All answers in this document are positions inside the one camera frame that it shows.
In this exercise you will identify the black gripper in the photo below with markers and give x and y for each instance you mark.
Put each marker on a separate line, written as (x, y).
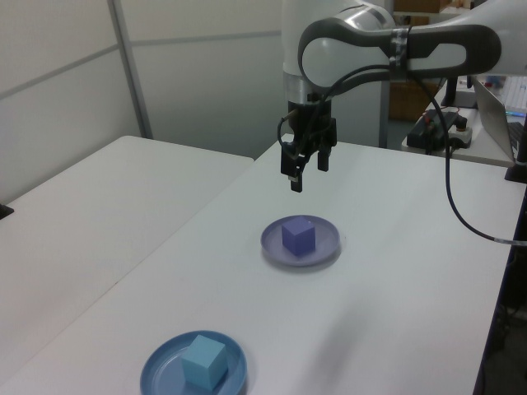
(317, 127)

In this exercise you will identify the purple cube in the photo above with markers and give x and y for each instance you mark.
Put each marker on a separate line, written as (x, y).
(298, 240)

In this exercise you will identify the light blue cube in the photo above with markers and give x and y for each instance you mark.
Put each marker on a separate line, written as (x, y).
(203, 362)

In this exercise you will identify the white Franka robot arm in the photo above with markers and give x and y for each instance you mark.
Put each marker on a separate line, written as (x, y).
(337, 53)

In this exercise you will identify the purple plate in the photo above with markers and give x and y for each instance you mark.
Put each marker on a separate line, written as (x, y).
(325, 251)

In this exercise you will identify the black power box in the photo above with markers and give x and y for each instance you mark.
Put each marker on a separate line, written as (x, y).
(424, 131)

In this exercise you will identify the wide brown cardboard box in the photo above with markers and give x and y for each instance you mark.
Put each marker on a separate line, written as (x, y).
(411, 100)

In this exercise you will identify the grey monitor stand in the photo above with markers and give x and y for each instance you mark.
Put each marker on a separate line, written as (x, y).
(453, 92)

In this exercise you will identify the white side desk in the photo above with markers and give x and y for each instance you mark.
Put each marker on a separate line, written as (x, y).
(481, 154)

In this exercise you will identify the silver laptop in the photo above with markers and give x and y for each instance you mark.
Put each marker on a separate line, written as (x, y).
(490, 111)

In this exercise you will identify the black desk clamp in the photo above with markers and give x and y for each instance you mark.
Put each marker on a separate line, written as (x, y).
(516, 172)

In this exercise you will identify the blue plate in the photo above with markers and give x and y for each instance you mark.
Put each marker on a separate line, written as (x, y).
(160, 370)

